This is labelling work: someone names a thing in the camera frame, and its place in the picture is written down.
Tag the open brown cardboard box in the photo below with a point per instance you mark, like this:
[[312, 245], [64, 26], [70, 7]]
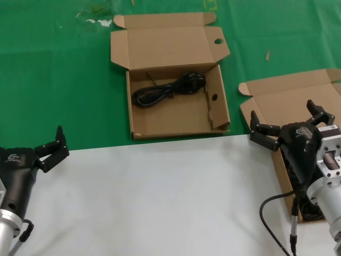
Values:
[[279, 96], [170, 120]]

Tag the small wooden stick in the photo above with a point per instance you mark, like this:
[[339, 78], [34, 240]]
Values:
[[268, 56]]

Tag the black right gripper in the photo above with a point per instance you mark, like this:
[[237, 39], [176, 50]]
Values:
[[298, 144]]

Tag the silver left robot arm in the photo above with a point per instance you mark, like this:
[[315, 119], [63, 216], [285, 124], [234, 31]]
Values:
[[6, 229]]

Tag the green table cloth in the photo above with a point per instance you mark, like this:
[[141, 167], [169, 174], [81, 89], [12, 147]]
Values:
[[53, 80]]

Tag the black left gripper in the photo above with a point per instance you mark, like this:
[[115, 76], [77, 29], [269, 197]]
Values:
[[18, 170]]

